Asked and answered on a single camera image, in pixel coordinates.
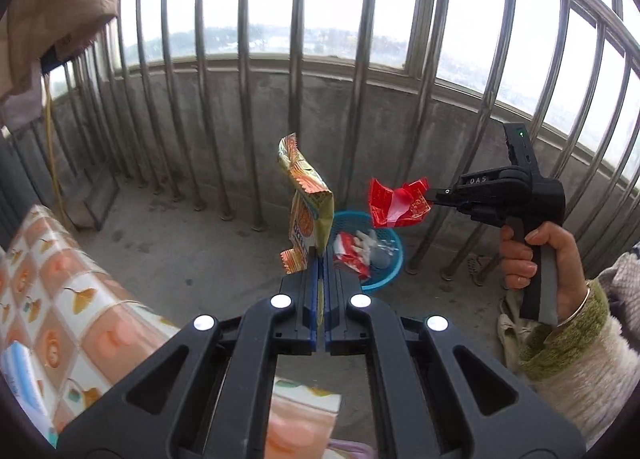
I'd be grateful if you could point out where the pink slipper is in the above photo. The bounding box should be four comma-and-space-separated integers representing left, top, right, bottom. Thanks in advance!
325, 441, 376, 459

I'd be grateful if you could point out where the beige cloth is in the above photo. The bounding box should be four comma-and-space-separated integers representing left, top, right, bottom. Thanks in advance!
496, 296, 538, 370

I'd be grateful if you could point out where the red shiny wrapper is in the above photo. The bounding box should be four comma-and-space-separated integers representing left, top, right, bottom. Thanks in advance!
367, 176, 432, 230

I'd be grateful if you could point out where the red white snack bag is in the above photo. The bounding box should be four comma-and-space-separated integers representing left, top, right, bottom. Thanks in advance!
332, 231, 373, 280

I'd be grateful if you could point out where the ginkgo leaf patterned tablecloth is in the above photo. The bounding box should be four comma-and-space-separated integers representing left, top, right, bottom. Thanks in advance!
0, 204, 343, 459

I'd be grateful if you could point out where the person's right forearm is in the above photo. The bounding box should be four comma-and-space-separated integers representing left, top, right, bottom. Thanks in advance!
520, 244, 640, 450

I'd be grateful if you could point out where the metal dustpan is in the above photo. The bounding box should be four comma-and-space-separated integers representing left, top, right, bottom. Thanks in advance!
65, 172, 121, 232

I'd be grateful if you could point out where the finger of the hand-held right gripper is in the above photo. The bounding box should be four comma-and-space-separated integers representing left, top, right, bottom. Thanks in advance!
425, 168, 513, 213

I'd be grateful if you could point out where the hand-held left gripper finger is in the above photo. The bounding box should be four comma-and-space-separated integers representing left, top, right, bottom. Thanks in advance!
322, 256, 586, 459
57, 256, 321, 459

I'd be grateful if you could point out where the hanging pale cloth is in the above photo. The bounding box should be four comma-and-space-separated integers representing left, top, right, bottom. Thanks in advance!
0, 86, 43, 136

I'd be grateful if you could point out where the person's right hand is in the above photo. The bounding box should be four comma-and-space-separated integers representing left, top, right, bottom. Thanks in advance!
500, 222, 591, 324

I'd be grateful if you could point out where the gold orange snack wrapper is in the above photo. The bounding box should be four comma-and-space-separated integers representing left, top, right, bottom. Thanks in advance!
277, 133, 336, 275

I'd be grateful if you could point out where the steel balcony railing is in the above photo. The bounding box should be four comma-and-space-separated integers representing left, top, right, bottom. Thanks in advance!
0, 0, 640, 285

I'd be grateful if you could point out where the white tissue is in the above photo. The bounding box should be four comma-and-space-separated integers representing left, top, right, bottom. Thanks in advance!
352, 229, 378, 260

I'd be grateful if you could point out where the blue mesh wastebasket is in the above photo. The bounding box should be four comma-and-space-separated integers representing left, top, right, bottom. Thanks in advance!
320, 210, 405, 294

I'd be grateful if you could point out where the hanging dark garment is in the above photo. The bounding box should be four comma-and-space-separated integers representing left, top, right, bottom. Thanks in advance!
40, 45, 77, 76

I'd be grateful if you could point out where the white blue plastic packet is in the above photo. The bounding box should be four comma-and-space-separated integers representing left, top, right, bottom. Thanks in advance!
0, 341, 56, 445

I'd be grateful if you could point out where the clear bottle with blue label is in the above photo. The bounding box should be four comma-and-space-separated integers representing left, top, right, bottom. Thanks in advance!
372, 231, 399, 271

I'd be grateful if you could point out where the gold bracelet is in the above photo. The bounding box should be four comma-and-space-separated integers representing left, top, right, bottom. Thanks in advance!
557, 284, 593, 330

